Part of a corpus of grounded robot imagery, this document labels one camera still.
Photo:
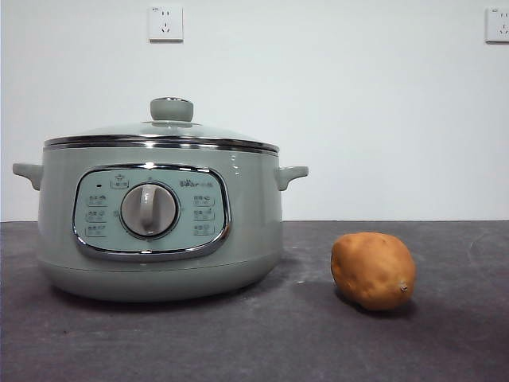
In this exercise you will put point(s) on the glass lid with green knob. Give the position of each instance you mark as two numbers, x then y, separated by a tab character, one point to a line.
172	109

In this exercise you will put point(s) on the brown potato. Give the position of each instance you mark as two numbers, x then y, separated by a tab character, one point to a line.
371	270

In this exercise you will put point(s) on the pale green electric cooking pot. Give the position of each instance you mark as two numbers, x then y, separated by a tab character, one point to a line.
254	207

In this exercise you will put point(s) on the white wall socket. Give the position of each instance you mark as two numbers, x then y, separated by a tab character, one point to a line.
166	24
499	26

